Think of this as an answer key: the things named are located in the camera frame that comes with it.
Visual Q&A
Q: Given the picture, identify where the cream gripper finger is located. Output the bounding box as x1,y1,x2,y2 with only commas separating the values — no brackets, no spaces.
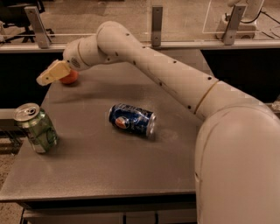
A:
36,59,71,86

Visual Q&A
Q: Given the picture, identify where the red apple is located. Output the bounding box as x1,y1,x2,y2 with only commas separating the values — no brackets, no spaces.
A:
59,70,79,85

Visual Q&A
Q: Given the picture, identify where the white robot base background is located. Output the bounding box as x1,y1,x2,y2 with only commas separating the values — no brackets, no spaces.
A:
215,0,264,39

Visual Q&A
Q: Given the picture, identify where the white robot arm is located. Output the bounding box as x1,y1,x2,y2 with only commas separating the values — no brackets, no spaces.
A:
37,21,280,224

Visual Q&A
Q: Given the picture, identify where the green soda can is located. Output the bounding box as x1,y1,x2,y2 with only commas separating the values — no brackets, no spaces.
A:
13,103,58,154

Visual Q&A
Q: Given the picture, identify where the black office chair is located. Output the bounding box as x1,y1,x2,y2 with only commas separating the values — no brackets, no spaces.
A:
0,0,45,43

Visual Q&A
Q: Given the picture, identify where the blue Pepsi can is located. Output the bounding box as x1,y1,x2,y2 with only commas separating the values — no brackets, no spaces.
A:
108,103,156,137

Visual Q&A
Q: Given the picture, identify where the left metal bracket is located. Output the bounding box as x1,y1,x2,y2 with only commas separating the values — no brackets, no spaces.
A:
24,6,51,49

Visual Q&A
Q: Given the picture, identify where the metal bracket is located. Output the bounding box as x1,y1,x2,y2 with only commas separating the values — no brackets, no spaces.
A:
24,6,51,49
150,6,163,47
222,3,246,46

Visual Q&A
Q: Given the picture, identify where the metal rail beam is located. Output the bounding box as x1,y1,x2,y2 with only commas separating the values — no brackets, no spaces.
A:
0,39,280,53

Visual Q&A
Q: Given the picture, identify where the middle metal bracket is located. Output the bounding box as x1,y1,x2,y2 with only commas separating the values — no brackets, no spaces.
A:
150,6,163,47

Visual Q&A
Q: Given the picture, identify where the right metal bracket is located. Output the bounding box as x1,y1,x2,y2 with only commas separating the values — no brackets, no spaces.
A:
222,3,246,46

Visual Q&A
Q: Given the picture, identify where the black cable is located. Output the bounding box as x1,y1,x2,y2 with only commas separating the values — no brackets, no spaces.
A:
239,6,280,25

